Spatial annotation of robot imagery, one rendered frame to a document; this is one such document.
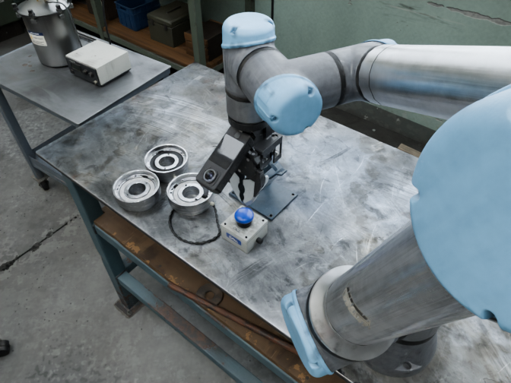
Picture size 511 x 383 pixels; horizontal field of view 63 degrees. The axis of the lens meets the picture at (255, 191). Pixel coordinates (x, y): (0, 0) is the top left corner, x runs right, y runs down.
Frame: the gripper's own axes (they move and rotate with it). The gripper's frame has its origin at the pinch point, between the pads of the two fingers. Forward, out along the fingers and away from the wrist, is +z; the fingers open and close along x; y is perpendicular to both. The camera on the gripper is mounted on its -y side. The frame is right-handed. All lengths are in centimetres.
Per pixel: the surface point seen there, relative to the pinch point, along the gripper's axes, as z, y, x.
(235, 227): 6.2, -2.3, 0.5
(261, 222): 6.3, 2.2, -2.8
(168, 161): 9.7, 5.6, 29.4
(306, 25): 46, 161, 87
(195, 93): 11, 33, 47
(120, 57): 15, 38, 91
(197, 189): 8.6, 2.3, 16.0
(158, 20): 51, 120, 168
